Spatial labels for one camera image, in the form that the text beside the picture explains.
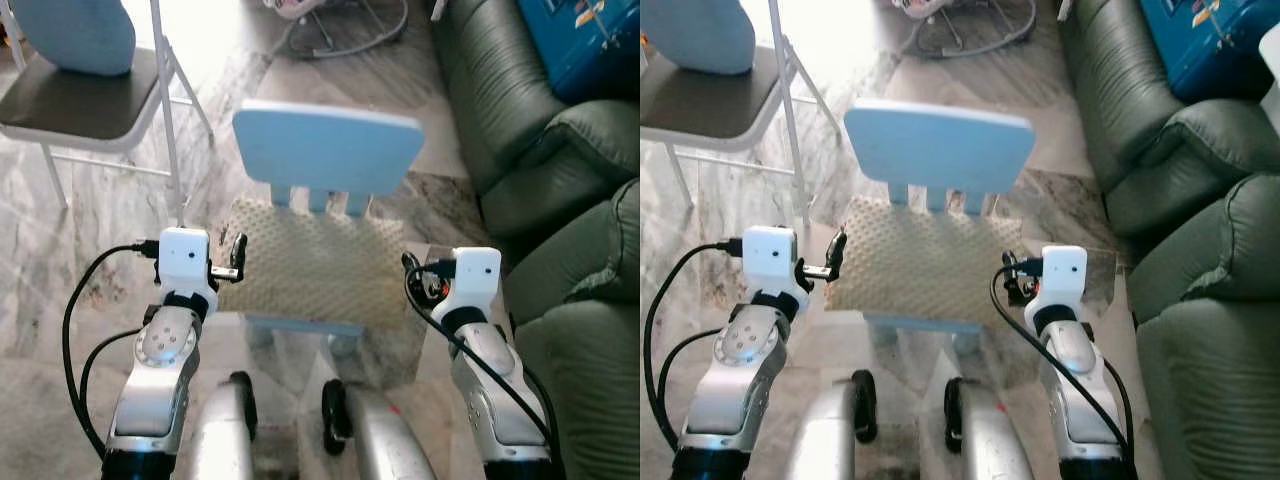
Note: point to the cream bumpy fleece pillow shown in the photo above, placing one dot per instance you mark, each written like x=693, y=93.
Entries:
x=925, y=262
x=310, y=265

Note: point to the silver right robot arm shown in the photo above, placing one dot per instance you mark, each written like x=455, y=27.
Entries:
x=1075, y=390
x=492, y=395

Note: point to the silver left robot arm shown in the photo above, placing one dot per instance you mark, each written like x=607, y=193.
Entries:
x=738, y=370
x=160, y=375

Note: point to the dark green leather sofa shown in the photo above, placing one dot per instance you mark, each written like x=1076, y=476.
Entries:
x=585, y=360
x=1210, y=350
x=1125, y=110
x=500, y=110

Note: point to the light blue plastic chair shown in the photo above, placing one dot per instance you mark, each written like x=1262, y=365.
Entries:
x=325, y=145
x=935, y=145

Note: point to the silver left robot leg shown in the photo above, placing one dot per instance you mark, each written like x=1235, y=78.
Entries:
x=218, y=430
x=825, y=430

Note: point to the silver robot leg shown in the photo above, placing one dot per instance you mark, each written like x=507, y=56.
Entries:
x=385, y=440
x=218, y=430
x=990, y=440
x=825, y=430

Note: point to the silver right robot leg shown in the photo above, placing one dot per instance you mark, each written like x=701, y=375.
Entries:
x=990, y=440
x=385, y=440

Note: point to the metal folding chair dark seat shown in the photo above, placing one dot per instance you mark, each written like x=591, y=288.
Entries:
x=85, y=100
x=705, y=100

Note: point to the black round stand base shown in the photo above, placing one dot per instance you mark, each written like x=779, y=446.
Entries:
x=350, y=45
x=985, y=42

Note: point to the blue printed box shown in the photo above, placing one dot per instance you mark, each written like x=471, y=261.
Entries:
x=1205, y=40
x=580, y=45

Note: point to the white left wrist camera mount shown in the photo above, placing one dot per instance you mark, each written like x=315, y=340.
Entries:
x=183, y=258
x=770, y=255

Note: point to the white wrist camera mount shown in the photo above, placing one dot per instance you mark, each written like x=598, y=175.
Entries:
x=770, y=255
x=1062, y=272
x=475, y=272
x=183, y=258

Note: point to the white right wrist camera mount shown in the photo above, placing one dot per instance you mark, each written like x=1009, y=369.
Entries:
x=1062, y=272
x=475, y=272

